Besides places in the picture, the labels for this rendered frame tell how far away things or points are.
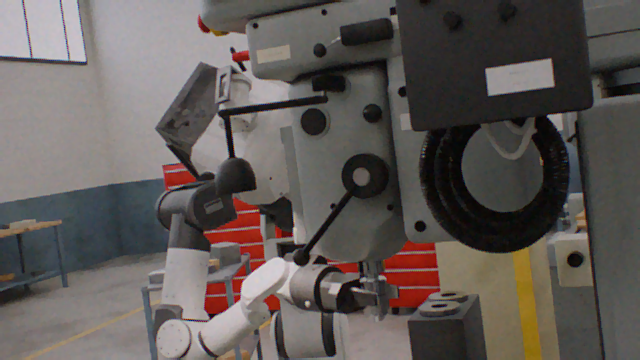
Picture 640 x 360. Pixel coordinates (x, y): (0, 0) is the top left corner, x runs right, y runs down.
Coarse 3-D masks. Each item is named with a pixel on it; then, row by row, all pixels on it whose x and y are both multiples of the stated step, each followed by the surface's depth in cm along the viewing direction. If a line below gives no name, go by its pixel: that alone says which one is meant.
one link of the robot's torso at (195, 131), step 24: (192, 72) 177; (216, 72) 175; (192, 96) 174; (264, 96) 168; (168, 120) 170; (192, 120) 170; (216, 120) 168; (264, 120) 165; (288, 120) 166; (168, 144) 163; (192, 144) 167; (216, 144) 165; (240, 144) 164; (264, 144) 163; (192, 168) 173; (264, 168) 163; (264, 192) 167; (288, 192) 177
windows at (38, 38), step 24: (0, 0) 1057; (24, 0) 1098; (48, 0) 1146; (72, 0) 1196; (0, 24) 1052; (24, 24) 1094; (48, 24) 1140; (72, 24) 1190; (0, 48) 1048; (24, 48) 1089; (48, 48) 1135; (72, 48) 1184
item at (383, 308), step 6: (360, 288) 131; (366, 288) 130; (372, 288) 129; (378, 288) 129; (384, 288) 130; (378, 294) 129; (384, 294) 130; (384, 300) 130; (366, 306) 130; (372, 306) 129; (378, 306) 129; (384, 306) 130; (366, 312) 130; (372, 312) 130; (378, 312) 129; (384, 312) 130
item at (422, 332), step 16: (432, 304) 167; (448, 304) 165; (464, 304) 168; (416, 320) 161; (432, 320) 159; (448, 320) 158; (464, 320) 159; (480, 320) 175; (416, 336) 161; (432, 336) 160; (448, 336) 159; (464, 336) 157; (480, 336) 173; (416, 352) 161; (432, 352) 160; (448, 352) 159; (464, 352) 158; (480, 352) 171
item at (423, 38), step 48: (432, 0) 86; (480, 0) 84; (528, 0) 82; (576, 0) 80; (432, 48) 86; (480, 48) 84; (528, 48) 82; (576, 48) 81; (432, 96) 87; (480, 96) 85; (528, 96) 83; (576, 96) 81
